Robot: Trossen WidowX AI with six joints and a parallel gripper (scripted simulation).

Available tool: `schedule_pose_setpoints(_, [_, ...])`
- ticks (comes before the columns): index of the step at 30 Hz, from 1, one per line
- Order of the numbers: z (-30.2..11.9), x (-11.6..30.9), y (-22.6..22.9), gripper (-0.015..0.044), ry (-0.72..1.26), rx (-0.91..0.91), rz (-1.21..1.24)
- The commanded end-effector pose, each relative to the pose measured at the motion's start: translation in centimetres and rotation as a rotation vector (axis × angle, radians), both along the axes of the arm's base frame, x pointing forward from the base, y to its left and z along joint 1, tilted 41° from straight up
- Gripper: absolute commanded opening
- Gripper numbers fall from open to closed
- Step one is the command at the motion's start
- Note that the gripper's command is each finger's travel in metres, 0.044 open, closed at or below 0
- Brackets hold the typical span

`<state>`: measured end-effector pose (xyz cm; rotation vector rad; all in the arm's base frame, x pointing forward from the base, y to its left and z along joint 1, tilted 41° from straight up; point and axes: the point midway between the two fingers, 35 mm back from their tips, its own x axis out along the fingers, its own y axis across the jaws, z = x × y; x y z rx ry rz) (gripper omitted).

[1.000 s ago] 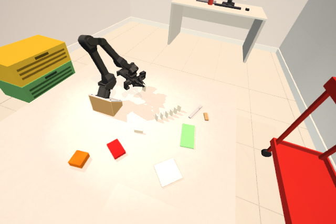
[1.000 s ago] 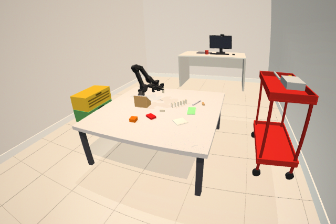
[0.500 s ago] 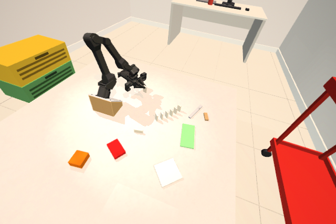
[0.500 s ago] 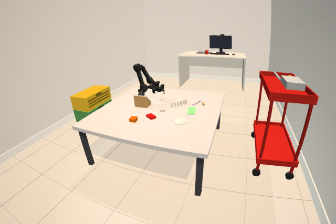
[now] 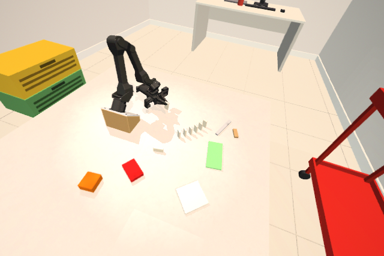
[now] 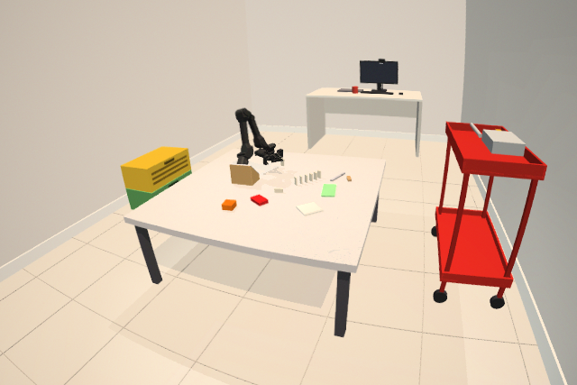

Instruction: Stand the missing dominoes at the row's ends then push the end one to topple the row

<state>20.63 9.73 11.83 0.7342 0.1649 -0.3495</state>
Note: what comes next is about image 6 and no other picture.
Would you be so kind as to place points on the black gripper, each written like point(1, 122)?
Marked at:
point(273, 157)

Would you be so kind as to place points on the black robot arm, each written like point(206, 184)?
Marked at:
point(243, 115)

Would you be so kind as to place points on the red flat block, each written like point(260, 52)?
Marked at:
point(259, 200)

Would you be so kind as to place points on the light green flat rectangular block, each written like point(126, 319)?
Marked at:
point(328, 190)

